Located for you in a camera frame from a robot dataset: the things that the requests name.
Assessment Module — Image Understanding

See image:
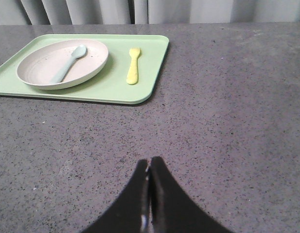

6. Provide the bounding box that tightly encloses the grey curtain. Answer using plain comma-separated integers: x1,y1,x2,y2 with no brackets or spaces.
0,0,300,25

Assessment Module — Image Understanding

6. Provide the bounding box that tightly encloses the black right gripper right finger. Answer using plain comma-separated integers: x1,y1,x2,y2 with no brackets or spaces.
150,156,230,233

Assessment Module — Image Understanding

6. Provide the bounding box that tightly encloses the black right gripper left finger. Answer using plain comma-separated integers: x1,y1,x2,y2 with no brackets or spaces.
83,159,149,233

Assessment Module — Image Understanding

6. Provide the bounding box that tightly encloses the yellow plastic fork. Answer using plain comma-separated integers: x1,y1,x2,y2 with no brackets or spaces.
126,48,141,85

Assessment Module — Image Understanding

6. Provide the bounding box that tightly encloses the light blue plastic spoon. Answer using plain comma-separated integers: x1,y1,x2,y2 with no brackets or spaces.
50,45,87,84

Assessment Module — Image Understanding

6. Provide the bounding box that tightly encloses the cream round plate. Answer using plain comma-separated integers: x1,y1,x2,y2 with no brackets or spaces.
17,39,109,90

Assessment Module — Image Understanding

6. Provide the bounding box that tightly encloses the light green plastic tray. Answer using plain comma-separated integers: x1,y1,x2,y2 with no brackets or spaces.
0,34,169,104

